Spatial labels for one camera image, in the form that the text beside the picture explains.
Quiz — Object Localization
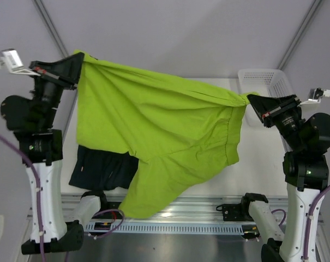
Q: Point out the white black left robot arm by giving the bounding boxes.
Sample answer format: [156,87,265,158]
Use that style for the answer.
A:
[0,49,109,255]

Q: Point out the aluminium mounting rail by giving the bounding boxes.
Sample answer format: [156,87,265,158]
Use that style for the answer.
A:
[27,194,324,225]

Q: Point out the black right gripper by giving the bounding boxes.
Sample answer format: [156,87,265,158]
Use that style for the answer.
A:
[248,93,305,150]

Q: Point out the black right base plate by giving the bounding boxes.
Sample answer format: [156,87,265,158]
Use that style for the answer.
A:
[216,203,253,222]

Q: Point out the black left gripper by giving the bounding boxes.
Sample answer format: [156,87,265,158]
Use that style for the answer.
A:
[29,51,85,127]

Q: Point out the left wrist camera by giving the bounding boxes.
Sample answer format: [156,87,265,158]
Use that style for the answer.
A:
[0,49,40,76]

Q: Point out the white slotted cable duct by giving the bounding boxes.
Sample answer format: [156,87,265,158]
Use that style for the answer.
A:
[84,221,244,235]

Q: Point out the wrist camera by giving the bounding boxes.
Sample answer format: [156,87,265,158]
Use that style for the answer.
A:
[300,88,330,106]
[0,49,40,76]

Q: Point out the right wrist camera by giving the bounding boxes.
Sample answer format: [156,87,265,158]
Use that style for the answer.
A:
[300,88,330,106]

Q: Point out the white plastic basket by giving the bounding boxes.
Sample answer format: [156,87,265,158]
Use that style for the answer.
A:
[237,68,293,127]

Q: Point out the dark navy shorts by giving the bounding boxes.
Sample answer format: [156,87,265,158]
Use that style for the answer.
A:
[69,145,139,191]

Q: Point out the aluminium frame post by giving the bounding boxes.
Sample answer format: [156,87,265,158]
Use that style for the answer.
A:
[32,0,82,84]
[277,0,326,70]

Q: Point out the lime green shorts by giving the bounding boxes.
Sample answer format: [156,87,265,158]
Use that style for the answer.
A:
[76,53,249,219]

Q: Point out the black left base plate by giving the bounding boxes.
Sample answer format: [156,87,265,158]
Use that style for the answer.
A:
[98,201,122,219]

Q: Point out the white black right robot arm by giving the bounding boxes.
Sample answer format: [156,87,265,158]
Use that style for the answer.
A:
[239,94,330,261]

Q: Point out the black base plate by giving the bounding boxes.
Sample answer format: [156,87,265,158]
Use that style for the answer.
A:
[216,203,253,222]
[98,201,122,219]

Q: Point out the right aluminium frame post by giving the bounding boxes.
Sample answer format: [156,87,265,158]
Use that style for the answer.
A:
[277,0,326,70]

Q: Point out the left aluminium frame post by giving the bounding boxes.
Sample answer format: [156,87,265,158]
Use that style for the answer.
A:
[32,0,82,84]

